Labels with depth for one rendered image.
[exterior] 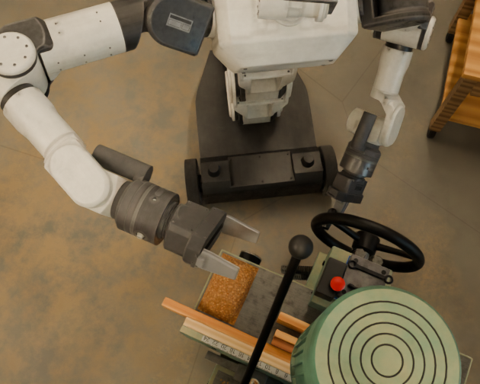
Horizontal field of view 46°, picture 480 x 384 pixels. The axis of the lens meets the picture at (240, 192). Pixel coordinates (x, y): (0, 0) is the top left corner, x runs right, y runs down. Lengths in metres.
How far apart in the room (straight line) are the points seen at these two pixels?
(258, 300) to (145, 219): 0.50
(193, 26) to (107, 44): 0.15
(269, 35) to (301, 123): 1.23
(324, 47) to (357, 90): 1.48
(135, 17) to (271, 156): 1.22
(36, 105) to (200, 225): 0.33
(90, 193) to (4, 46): 0.29
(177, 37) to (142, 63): 1.57
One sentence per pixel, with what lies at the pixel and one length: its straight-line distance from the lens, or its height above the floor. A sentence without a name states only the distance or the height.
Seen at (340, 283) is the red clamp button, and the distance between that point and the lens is 1.19.
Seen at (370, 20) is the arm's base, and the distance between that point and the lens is 1.11.
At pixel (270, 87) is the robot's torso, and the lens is 1.71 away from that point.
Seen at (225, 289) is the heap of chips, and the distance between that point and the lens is 1.26.
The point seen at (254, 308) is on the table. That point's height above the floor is 0.90.
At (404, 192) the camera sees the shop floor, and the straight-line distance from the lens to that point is 2.39.
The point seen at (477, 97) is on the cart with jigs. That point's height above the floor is 0.18.
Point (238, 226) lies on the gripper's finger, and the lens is 0.92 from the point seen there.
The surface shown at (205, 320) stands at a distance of 1.25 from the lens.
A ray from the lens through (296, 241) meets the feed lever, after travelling 0.78.
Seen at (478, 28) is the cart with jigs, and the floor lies 0.53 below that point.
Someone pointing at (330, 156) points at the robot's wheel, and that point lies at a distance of 2.17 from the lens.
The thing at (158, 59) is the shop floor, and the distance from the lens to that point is 2.61.
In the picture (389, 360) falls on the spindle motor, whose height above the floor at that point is 1.50.
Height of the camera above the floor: 2.18
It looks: 71 degrees down
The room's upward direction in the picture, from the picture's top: 2 degrees counter-clockwise
